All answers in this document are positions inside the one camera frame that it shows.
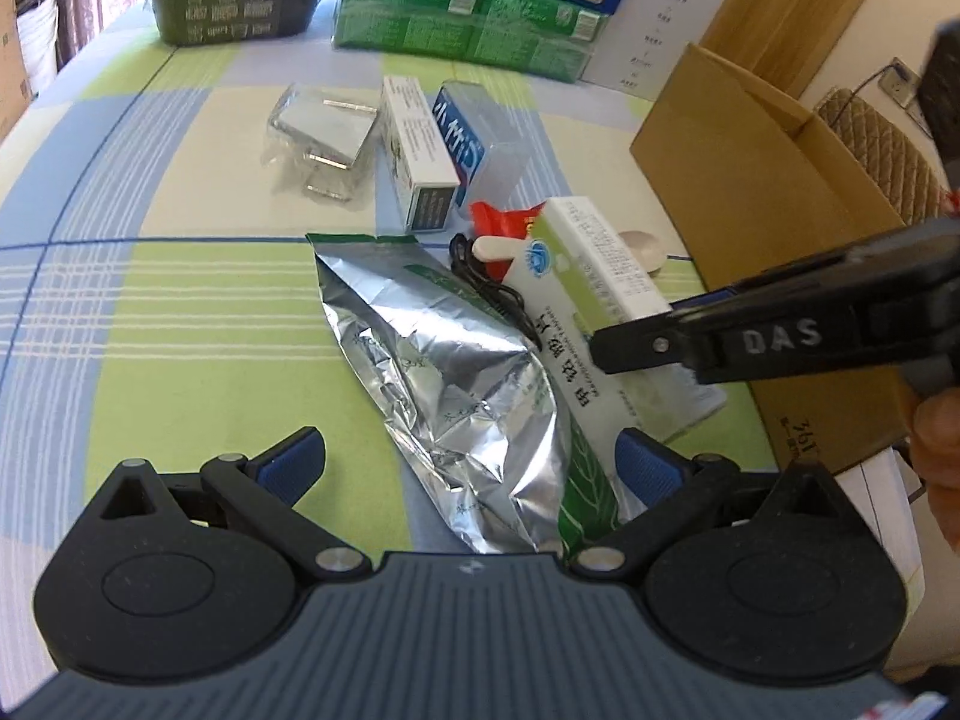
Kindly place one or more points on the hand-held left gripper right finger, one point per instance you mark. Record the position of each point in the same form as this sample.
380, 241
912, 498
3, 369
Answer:
643, 463

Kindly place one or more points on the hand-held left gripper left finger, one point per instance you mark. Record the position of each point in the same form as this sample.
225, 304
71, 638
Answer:
296, 459

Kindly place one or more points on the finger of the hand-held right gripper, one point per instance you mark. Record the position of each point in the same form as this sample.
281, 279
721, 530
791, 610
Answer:
645, 345

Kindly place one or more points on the large white green medicine box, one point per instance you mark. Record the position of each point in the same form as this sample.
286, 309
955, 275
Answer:
592, 270

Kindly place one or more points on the brown cardboard box flap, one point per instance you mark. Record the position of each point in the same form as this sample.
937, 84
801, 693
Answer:
750, 187

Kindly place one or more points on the silver foil bag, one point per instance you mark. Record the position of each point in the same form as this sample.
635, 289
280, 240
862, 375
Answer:
450, 390

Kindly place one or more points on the red candy wrapper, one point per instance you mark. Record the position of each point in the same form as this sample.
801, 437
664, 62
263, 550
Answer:
499, 221

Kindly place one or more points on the desktop with checkered tablecloth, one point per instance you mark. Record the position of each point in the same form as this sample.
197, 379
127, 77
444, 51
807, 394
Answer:
187, 300

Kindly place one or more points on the person's right hand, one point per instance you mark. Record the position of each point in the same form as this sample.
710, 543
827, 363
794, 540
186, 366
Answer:
937, 435

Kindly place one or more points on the brown quilted chair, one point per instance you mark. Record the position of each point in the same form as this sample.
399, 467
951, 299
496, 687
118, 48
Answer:
877, 150

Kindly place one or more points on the white paddle-shaped gadget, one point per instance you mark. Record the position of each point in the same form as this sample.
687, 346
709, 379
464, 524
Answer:
491, 247

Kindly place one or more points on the white paper sheet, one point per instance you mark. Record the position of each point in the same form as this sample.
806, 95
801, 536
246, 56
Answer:
892, 525

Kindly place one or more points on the clear plastic box blue label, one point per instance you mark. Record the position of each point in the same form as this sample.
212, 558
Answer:
487, 127

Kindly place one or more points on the slim white medicine box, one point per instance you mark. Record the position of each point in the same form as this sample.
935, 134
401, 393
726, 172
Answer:
416, 150

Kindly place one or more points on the wooden door panel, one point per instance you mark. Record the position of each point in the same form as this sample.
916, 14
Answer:
787, 7

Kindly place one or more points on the white cardboard box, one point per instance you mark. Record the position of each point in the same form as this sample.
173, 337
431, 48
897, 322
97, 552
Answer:
660, 30

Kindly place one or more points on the clear bag of metal frames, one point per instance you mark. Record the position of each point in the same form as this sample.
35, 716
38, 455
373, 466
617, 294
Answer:
322, 127

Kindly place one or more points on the green carton pack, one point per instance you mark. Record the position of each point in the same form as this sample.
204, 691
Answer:
450, 22

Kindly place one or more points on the brown cardboard storage box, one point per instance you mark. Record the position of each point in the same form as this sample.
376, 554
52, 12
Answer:
13, 60

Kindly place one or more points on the white bin with dark liner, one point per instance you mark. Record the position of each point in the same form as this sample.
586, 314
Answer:
37, 30

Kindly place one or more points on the wall socket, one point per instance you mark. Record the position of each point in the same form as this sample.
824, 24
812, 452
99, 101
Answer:
900, 82

